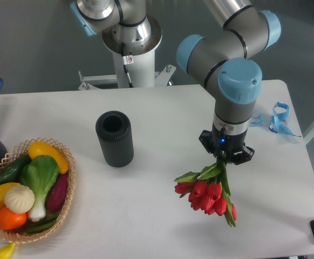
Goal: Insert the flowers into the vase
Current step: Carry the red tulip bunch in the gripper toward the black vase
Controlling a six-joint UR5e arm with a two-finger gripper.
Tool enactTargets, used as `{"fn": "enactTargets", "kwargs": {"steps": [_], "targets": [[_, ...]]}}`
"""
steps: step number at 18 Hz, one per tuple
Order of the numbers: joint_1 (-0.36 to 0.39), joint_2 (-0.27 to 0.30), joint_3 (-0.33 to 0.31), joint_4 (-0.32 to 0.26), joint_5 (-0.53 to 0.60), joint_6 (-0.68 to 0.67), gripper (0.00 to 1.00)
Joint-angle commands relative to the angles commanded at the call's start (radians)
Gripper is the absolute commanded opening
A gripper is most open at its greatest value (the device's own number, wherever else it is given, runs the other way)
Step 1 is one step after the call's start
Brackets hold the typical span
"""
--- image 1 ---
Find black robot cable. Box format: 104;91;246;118
120;42;134;88

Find black ribbed vase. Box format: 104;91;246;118
95;111;134;168

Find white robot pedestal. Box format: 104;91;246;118
78;15;176;90

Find white steamed bun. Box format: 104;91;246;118
4;185;35;214

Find dark green cucumber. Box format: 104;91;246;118
0;154;31;185

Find yellow banana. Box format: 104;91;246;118
0;243;16;259

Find green vegetable in basket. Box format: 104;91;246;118
23;214;58;234

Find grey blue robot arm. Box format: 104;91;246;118
70;1;281;165

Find purple sweet potato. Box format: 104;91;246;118
46;174;68;211

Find woven bamboo basket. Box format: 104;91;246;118
0;138;76;244

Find blue ribbon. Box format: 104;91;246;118
249;101;301;137

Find green bok choy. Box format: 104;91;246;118
20;155;59;222

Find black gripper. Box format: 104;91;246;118
199;125;255;165

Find orange tangerine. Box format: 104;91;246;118
0;207;28;230

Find red tulip bouquet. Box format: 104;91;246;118
174;160;237;227

